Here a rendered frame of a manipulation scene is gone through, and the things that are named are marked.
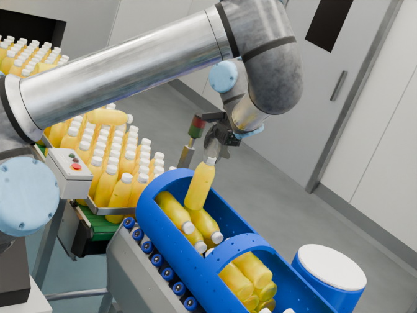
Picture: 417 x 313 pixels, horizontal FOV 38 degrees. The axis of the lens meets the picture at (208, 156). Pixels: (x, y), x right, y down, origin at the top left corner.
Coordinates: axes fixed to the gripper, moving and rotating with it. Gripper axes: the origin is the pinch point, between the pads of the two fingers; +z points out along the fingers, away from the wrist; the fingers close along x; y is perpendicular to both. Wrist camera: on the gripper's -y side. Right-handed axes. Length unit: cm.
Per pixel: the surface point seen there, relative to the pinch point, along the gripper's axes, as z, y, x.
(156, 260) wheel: 36.9, 5.9, -11.5
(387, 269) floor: 130, -78, 294
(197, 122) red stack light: 9, -53, 33
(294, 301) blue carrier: 25, 46, 13
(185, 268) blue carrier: 26.3, 24.2, -14.9
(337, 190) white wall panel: 110, -170, 314
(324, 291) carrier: 34, 35, 44
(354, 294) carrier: 32, 40, 54
